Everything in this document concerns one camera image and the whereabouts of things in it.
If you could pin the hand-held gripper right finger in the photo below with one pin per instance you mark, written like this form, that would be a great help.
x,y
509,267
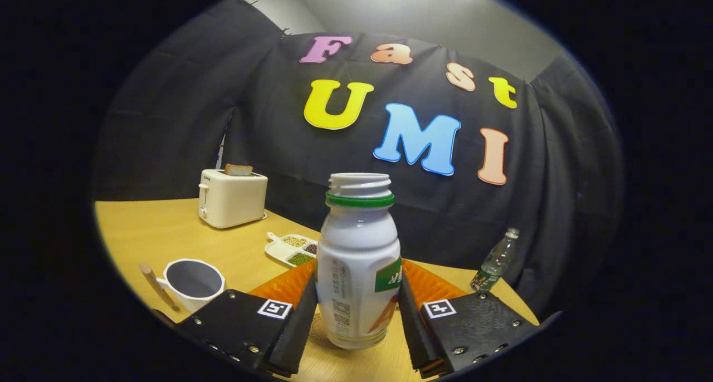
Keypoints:
x,y
415,326

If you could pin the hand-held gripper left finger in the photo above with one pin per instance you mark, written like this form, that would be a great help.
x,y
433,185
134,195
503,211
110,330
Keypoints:
x,y
298,332

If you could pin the round cork coaster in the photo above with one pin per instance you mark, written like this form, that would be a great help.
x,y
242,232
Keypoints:
x,y
319,333

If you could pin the clear plastic water bottle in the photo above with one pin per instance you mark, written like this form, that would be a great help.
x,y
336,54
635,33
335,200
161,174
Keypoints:
x,y
494,262

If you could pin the white divided dish of beans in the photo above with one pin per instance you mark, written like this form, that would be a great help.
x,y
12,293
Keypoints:
x,y
278,250

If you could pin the cream toaster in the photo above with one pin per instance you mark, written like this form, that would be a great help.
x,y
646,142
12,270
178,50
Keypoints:
x,y
234,201

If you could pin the wooden table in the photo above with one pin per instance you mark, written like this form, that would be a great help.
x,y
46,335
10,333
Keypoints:
x,y
161,231

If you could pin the bread slice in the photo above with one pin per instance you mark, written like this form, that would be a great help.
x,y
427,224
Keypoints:
x,y
238,170

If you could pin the black backdrop cloth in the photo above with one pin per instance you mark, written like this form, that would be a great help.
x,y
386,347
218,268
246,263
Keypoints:
x,y
267,142

